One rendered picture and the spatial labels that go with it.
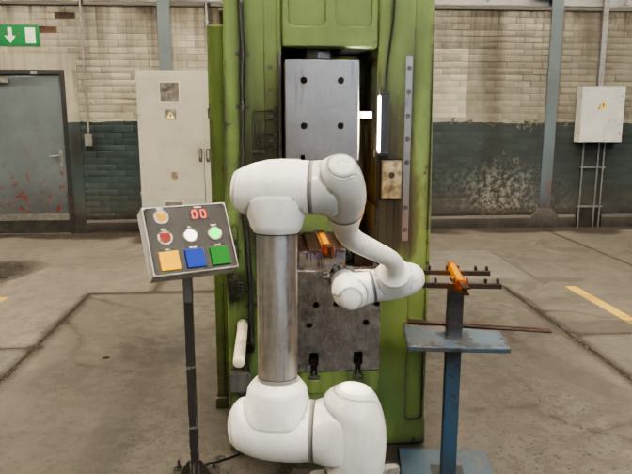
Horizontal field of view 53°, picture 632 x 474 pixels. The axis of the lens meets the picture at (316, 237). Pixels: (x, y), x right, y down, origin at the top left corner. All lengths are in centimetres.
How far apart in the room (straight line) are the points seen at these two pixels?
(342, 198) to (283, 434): 59
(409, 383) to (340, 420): 151
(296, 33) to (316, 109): 35
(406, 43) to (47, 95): 679
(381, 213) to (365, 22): 82
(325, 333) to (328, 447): 114
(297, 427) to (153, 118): 671
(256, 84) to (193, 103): 525
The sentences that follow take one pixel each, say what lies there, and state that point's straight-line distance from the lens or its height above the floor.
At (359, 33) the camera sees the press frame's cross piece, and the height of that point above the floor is 188.
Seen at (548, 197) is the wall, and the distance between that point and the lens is 947.
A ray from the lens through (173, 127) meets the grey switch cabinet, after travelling 800.
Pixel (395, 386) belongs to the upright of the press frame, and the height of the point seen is 30.
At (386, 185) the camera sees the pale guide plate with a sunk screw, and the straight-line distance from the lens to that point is 277.
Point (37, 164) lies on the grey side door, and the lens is 913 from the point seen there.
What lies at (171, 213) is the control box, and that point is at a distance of 251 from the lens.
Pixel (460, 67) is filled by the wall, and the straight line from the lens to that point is 896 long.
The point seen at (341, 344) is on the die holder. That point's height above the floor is 59.
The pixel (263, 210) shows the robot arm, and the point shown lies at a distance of 148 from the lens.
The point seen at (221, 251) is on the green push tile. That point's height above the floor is 102.
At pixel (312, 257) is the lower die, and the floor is 96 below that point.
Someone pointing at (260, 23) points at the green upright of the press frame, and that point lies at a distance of 275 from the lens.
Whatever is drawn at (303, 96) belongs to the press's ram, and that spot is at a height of 162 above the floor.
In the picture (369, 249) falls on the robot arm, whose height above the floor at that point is 118.
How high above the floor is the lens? 154
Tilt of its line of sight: 11 degrees down
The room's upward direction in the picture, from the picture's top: straight up
